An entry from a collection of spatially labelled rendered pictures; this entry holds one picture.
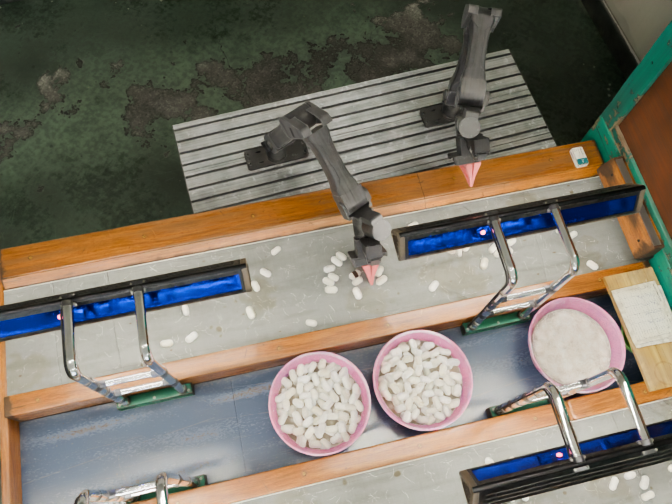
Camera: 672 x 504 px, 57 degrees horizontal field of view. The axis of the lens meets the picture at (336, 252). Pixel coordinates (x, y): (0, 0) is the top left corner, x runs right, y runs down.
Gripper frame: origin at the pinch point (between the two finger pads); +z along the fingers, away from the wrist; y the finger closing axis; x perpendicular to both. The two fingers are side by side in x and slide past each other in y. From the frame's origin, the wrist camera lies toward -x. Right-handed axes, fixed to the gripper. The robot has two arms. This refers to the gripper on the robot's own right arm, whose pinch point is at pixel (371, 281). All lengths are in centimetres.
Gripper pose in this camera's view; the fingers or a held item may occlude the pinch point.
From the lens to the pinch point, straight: 174.9
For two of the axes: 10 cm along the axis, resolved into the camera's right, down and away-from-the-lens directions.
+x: -1.8, -3.0, 9.4
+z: 1.5, 9.3, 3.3
